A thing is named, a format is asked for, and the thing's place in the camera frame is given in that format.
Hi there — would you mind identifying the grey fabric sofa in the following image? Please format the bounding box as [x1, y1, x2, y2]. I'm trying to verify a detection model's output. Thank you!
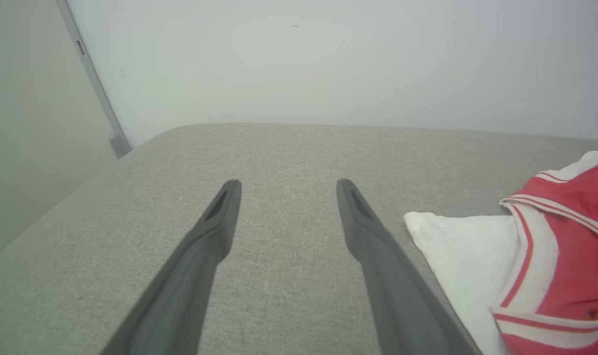
[0, 123, 598, 355]

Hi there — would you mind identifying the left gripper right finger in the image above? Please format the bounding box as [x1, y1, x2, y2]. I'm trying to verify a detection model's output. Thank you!
[336, 178, 482, 355]

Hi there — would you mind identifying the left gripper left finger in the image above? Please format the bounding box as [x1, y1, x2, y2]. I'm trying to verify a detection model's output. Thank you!
[102, 179, 243, 355]

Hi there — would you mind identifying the red and white jersey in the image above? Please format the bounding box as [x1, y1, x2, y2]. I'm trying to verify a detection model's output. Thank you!
[404, 150, 598, 355]

